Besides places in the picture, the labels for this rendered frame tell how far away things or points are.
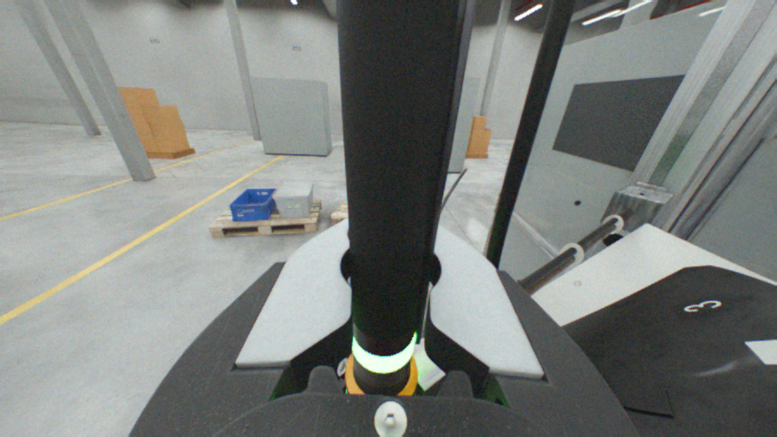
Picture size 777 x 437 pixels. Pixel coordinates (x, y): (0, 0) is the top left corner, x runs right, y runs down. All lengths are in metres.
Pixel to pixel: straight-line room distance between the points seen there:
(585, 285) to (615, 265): 0.05
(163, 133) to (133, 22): 7.84
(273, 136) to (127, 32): 9.14
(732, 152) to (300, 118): 7.17
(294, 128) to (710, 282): 7.39
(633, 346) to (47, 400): 2.48
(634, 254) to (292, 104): 7.25
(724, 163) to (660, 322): 0.64
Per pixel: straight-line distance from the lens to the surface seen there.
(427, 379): 0.20
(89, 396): 2.32
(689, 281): 0.30
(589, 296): 0.52
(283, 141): 7.60
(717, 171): 0.87
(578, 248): 0.39
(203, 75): 14.22
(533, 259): 1.31
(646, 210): 0.65
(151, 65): 15.36
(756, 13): 0.74
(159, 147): 8.47
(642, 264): 0.53
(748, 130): 0.86
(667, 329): 0.25
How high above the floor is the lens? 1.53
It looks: 27 degrees down
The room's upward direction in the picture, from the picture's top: 3 degrees clockwise
